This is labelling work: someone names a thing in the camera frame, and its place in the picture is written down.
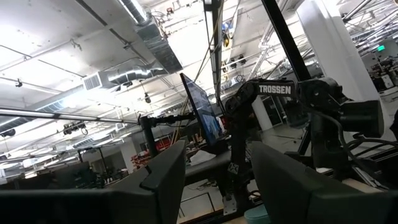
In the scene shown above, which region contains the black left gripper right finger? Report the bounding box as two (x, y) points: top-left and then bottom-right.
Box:
(250, 141), (398, 224)

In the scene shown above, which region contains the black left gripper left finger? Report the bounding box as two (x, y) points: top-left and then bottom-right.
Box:
(0, 139), (187, 224)

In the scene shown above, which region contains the red storage rack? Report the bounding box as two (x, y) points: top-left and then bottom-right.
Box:
(130, 138), (172, 170)

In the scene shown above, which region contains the black monitor mount pole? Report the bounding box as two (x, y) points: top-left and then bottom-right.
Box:
(139, 112), (197, 158)

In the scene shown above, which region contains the teal green rubber slide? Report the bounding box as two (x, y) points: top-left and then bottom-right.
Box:
(244, 203), (272, 224)

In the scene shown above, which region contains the white building column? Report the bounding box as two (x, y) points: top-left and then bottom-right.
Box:
(295, 0), (390, 141)

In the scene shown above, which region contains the flat computer monitor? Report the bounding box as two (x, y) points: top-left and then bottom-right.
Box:
(179, 72), (225, 147)

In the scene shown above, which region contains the background station light bar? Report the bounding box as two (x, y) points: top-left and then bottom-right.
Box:
(0, 106), (139, 126)

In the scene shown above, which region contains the black aluminium rig frame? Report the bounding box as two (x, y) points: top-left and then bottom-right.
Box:
(260, 0), (312, 82)

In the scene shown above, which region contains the silver ventilation duct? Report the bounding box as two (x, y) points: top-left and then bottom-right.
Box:
(82, 0), (184, 91)

